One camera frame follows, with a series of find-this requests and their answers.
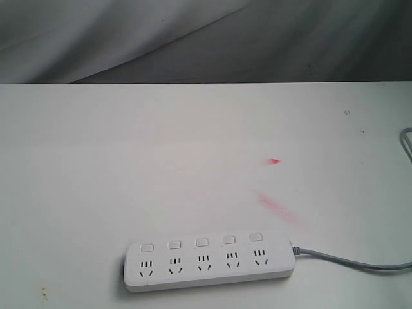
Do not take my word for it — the grey power cable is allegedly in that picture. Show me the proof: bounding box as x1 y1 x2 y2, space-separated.
290 127 412 274

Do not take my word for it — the grey backdrop cloth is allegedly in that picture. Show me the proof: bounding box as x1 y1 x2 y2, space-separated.
1 1 411 84

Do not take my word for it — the white five-socket power strip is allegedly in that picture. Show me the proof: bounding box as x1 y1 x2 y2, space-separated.
123 230 295 293

